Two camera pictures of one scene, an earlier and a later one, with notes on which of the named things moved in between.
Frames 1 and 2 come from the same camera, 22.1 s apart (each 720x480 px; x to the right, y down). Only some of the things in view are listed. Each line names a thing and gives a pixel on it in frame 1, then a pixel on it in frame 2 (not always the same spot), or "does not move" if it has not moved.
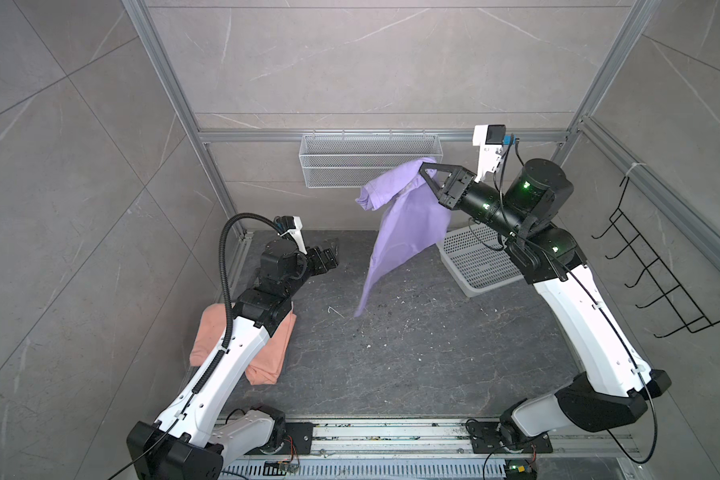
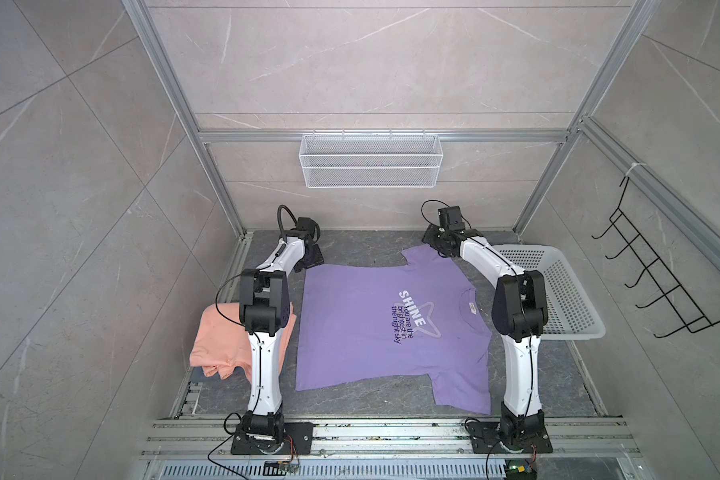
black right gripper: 459,189 -> 428,237
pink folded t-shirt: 264,371 does not move
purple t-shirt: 412,220 -> 420,317
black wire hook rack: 671,293 does not move
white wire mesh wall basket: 352,160 does not move
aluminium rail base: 441,450 does not move
